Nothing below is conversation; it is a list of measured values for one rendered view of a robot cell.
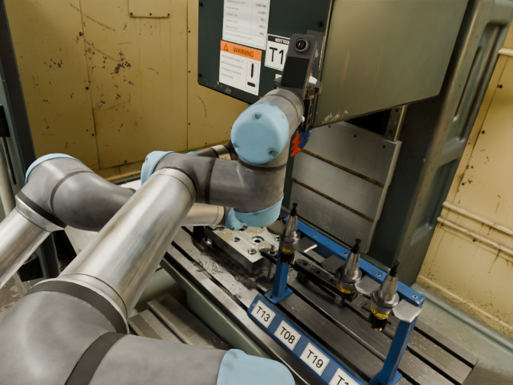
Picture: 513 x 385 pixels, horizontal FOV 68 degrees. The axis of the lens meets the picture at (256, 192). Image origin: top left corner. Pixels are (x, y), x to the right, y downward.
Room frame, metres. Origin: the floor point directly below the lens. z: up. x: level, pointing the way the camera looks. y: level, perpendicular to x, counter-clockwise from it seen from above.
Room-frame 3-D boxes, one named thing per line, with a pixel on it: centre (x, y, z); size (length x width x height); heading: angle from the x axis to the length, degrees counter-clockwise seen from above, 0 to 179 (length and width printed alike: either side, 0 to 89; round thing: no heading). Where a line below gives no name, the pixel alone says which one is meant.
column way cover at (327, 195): (1.51, -0.34, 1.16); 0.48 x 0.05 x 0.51; 45
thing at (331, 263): (0.85, -0.23, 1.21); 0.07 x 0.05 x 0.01; 135
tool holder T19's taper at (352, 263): (0.81, -0.27, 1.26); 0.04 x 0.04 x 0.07
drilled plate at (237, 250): (1.29, 0.01, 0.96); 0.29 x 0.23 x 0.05; 45
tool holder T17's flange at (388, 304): (0.74, -0.35, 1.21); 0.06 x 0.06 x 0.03
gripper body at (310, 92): (0.69, -0.04, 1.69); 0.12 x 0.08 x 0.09; 165
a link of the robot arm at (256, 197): (0.54, 0.01, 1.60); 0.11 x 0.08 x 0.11; 85
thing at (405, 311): (0.70, -0.39, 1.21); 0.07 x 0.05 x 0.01; 135
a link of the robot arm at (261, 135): (0.53, 0.00, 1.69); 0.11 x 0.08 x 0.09; 165
